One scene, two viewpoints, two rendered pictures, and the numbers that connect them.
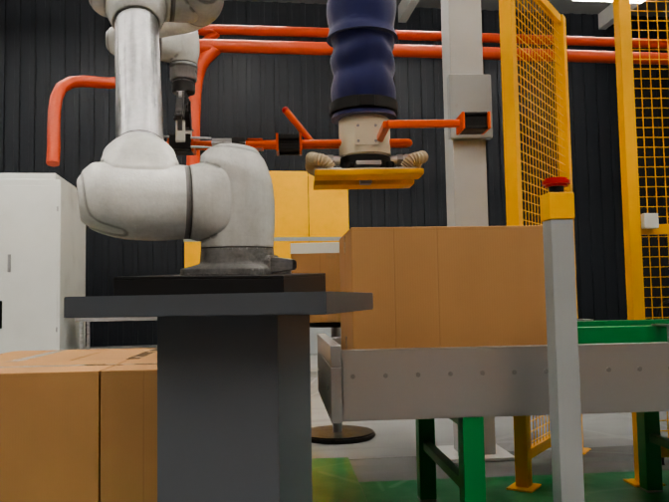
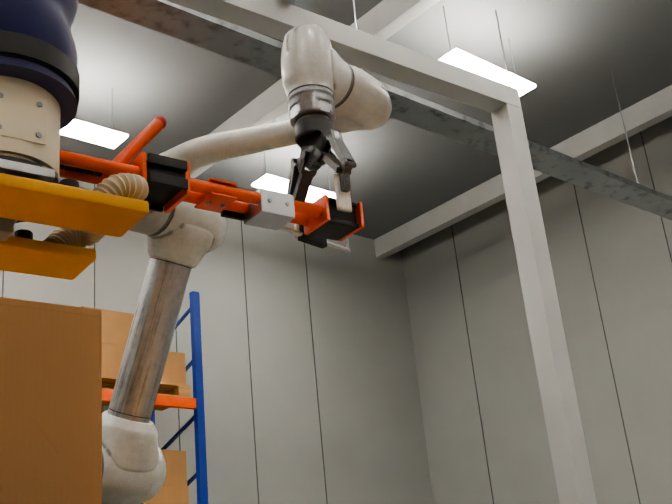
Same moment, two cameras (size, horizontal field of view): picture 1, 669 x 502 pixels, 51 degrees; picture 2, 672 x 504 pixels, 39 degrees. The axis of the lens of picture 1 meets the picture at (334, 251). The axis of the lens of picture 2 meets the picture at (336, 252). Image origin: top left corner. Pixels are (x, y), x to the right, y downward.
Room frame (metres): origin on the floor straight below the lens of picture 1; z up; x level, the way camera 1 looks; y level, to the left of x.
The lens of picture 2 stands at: (3.61, -0.42, 0.54)
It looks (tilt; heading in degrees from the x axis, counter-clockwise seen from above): 22 degrees up; 145
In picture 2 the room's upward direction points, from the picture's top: 6 degrees counter-clockwise
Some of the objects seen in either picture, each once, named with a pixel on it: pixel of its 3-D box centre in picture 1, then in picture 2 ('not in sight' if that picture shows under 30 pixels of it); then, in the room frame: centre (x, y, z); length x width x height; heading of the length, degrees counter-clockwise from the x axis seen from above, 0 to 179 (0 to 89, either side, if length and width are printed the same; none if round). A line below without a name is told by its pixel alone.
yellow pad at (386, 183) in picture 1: (362, 179); (18, 189); (2.41, -0.10, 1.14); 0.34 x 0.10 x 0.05; 93
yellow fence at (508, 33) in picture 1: (544, 223); not in sight; (3.09, -0.92, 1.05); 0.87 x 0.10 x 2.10; 146
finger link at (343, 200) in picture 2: not in sight; (342, 193); (2.34, 0.49, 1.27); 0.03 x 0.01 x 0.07; 93
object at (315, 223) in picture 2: (182, 145); (333, 218); (2.30, 0.49, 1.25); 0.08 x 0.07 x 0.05; 93
